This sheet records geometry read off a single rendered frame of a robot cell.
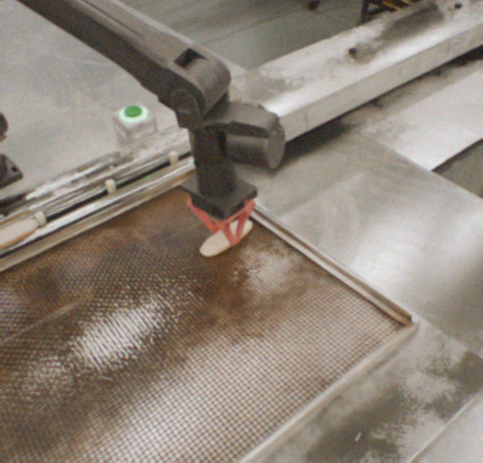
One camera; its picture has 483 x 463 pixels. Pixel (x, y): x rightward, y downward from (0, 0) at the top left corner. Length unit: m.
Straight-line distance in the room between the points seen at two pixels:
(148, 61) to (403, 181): 0.63
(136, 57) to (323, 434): 0.48
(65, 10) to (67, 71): 0.77
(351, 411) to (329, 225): 0.45
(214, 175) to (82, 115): 0.64
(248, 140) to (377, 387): 0.33
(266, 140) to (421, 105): 0.76
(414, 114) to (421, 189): 0.27
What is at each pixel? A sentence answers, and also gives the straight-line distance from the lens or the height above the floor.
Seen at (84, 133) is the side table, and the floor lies 0.82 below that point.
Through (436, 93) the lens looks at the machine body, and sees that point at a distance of 1.40.
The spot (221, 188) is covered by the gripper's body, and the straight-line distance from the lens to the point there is 0.72.
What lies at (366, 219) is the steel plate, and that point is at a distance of 1.00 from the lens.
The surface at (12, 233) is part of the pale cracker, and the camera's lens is 0.98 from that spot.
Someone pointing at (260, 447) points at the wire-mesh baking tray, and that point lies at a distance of 0.58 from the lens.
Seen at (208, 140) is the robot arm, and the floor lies 1.11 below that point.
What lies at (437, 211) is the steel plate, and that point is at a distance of 1.06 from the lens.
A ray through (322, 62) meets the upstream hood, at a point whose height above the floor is 0.92.
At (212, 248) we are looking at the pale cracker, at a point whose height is 0.93.
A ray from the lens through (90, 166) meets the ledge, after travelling 1.06.
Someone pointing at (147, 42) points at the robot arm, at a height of 1.23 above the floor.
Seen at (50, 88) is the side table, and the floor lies 0.82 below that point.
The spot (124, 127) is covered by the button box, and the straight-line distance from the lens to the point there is 1.10.
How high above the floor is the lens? 1.52
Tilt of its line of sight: 46 degrees down
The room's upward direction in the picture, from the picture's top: straight up
